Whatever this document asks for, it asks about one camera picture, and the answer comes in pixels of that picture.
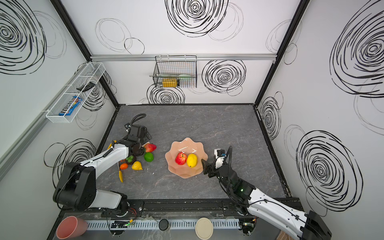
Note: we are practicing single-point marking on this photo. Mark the striped brown cloth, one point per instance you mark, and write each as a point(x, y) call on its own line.
point(283, 236)

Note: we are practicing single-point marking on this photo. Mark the cream round lid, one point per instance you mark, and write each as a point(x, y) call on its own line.
point(204, 229)

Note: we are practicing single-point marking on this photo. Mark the red fake apple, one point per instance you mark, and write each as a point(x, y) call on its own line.
point(181, 158)

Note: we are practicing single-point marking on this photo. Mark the red fake strawberry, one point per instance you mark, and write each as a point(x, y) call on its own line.
point(149, 148)

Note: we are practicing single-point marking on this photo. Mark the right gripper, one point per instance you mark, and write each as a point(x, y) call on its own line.
point(212, 168)

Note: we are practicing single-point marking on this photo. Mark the black round cap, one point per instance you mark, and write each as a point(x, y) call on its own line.
point(163, 224)

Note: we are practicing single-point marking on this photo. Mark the orange fake tangerine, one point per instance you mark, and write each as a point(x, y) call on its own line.
point(123, 166)

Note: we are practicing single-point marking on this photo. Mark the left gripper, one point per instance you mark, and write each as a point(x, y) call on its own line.
point(132, 159)

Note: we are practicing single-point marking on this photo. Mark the black remote control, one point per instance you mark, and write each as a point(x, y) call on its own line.
point(86, 87)

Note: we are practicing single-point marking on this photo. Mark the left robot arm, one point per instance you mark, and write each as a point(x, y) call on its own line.
point(77, 187)

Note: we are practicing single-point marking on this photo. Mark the pink plastic cup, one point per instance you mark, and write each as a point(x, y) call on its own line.
point(71, 227)

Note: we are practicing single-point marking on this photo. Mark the blue candy packet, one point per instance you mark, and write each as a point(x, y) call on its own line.
point(71, 106)

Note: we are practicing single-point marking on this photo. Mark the pink scalloped fruit bowl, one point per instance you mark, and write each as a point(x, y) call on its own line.
point(188, 146)

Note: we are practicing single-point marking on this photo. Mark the yellow sponge in basket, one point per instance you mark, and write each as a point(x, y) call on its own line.
point(170, 82)

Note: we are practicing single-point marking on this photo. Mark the dark fake mangosteen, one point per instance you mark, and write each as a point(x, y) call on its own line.
point(130, 160)

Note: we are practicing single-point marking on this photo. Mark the yellow kitchen tongs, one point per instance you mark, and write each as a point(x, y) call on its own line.
point(112, 144)

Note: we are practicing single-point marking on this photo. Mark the green fake lime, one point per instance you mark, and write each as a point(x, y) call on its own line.
point(149, 157)

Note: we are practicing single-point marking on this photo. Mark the yellow fake lemon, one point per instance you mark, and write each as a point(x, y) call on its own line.
point(192, 160)

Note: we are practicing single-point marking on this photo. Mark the black wire wall basket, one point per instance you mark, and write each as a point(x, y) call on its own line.
point(182, 67)

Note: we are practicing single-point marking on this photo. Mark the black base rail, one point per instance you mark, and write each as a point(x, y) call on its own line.
point(222, 207)

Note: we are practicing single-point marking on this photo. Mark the small yellow fake pear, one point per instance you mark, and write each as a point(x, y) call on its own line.
point(137, 166)

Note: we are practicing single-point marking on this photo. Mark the white cable duct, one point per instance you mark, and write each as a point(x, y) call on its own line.
point(100, 225)

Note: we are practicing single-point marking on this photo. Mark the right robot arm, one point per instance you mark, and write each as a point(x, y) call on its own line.
point(250, 200)

